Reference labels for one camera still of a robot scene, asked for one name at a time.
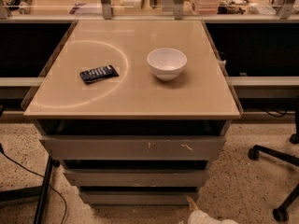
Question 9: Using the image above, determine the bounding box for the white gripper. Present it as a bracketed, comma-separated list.
[179, 196, 238, 224]

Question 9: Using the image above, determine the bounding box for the grey bottom drawer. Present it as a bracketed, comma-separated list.
[79, 191, 199, 205]

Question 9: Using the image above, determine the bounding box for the grey drawer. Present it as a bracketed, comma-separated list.
[39, 135, 225, 161]
[79, 191, 199, 205]
[64, 170, 208, 187]

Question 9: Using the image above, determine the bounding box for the grey middle drawer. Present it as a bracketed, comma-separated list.
[64, 170, 208, 187]

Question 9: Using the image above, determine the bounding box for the grey drawer cabinet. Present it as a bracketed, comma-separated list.
[23, 20, 241, 193]

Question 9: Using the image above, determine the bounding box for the grey top drawer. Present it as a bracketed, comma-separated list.
[39, 135, 225, 161]

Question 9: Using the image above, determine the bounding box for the black office chair base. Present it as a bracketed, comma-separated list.
[247, 100, 299, 222]

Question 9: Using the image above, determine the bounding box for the white ceramic bowl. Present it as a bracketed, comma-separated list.
[147, 48, 187, 81]

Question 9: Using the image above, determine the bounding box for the black stand leg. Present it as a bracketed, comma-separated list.
[0, 157, 59, 224]

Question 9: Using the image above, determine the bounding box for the dark blue snack packet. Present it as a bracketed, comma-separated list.
[79, 65, 119, 84]

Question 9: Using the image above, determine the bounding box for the black floor cable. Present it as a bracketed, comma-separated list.
[0, 143, 68, 224]

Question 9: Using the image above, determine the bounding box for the grey metal post right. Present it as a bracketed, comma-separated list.
[173, 0, 184, 20]

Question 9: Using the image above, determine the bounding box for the grey metal post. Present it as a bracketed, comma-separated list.
[173, 0, 184, 20]
[101, 0, 112, 20]

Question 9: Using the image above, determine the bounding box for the grey metal post left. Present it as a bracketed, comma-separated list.
[101, 0, 112, 20]

